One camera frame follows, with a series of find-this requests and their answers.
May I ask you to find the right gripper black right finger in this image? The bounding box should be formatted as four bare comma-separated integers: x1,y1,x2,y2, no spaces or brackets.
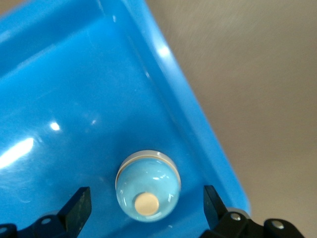
200,185,305,238

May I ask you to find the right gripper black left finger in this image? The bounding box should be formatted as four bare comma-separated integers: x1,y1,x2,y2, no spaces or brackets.
0,187,92,238

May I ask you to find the blue dome bell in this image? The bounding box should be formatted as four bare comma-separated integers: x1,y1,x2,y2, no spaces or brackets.
115,149,182,223

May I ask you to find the blue plastic tray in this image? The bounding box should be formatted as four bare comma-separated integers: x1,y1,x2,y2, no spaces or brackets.
0,0,252,238

